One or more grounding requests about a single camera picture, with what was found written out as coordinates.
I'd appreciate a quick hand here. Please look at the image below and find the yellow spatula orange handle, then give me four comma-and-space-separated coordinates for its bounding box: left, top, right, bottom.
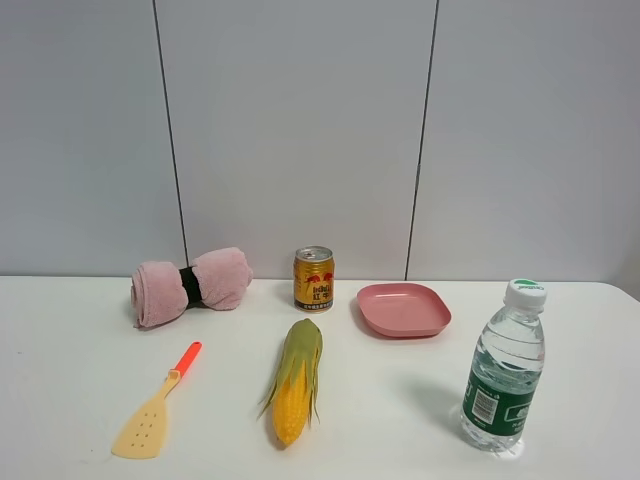
111, 341, 202, 460

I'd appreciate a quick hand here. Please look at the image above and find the gold energy drink can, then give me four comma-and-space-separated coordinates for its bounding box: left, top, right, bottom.
293, 245, 335, 312

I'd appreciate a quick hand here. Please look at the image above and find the pink square plate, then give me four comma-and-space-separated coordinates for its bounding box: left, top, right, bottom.
356, 283, 452, 339

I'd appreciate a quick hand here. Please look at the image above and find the black towel band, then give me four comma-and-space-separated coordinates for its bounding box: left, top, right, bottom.
179, 266, 203, 309

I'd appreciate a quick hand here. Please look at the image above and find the toy corn cob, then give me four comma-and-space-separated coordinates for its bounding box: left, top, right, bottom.
260, 318, 323, 448

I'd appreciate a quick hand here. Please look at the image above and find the rolled pink towel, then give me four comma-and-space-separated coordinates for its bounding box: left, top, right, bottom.
131, 247, 253, 329

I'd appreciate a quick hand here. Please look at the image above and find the clear water bottle green label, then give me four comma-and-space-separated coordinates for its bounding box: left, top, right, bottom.
460, 279, 547, 453

